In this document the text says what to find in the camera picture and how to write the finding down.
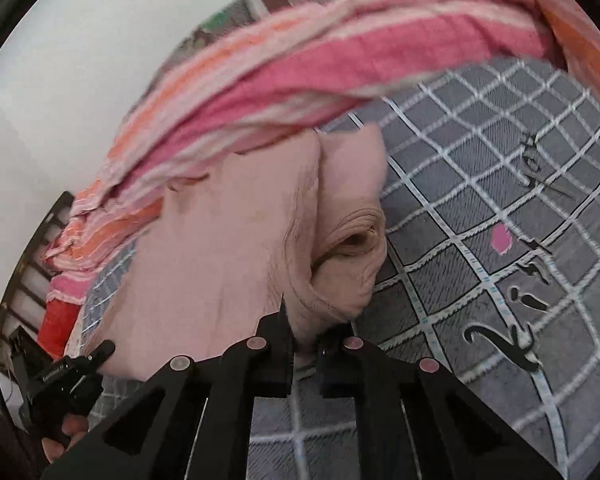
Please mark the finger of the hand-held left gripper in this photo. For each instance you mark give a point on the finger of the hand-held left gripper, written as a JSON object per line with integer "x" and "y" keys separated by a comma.
{"x": 100, "y": 352}

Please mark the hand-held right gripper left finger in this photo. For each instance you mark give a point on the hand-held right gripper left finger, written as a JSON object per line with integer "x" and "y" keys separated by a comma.
{"x": 272, "y": 360}

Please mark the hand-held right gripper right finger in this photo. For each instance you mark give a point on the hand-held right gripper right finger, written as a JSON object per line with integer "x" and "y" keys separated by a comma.
{"x": 337, "y": 365}

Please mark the pink knit sweater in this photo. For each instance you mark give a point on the pink knit sweater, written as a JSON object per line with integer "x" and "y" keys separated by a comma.
{"x": 220, "y": 260}

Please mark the person's left hand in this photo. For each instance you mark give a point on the person's left hand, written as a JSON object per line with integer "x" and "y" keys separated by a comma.
{"x": 67, "y": 432}

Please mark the red pillow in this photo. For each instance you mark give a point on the red pillow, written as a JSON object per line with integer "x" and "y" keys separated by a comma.
{"x": 60, "y": 325}

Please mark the dark wooden headboard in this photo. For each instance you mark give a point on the dark wooden headboard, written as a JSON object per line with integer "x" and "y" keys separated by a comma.
{"x": 35, "y": 270}

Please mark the grey checked blanket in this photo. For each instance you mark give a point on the grey checked blanket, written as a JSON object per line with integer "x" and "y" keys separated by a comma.
{"x": 480, "y": 185}

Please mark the pink striped quilt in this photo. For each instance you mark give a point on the pink striped quilt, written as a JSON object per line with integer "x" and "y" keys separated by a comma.
{"x": 330, "y": 75}

